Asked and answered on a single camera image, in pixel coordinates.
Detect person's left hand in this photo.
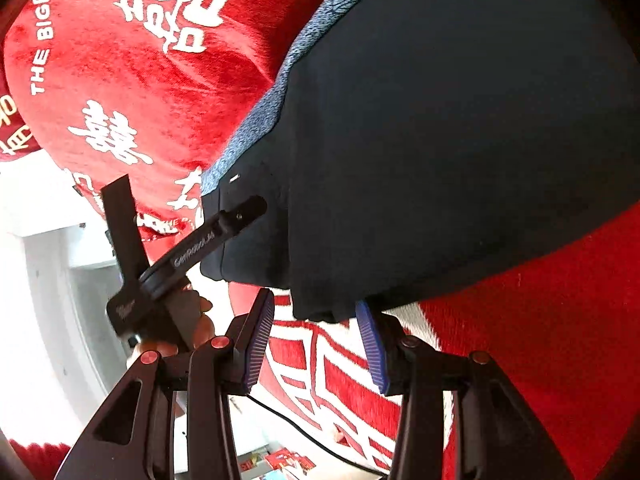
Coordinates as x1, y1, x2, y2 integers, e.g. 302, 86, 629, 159
126, 294, 217, 367

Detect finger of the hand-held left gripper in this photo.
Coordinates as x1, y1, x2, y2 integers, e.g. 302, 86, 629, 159
100, 174, 152, 283
137, 195, 268, 293

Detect red paper packets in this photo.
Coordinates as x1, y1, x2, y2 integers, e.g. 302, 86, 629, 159
239, 447, 317, 475

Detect black cable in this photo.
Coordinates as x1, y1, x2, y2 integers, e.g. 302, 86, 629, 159
245, 394, 391, 478

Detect red printed blanket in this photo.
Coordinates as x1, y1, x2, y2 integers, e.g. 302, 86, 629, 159
0, 0, 640, 480

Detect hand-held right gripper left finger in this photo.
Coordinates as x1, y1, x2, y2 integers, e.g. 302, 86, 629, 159
59, 288, 276, 480

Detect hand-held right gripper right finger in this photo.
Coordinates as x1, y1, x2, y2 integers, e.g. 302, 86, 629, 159
354, 299, 576, 480

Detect black pants with blue waistband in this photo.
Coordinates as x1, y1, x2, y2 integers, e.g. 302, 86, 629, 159
199, 0, 640, 324

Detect red embroidered cushion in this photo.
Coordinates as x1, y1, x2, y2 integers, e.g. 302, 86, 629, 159
0, 67, 43, 163

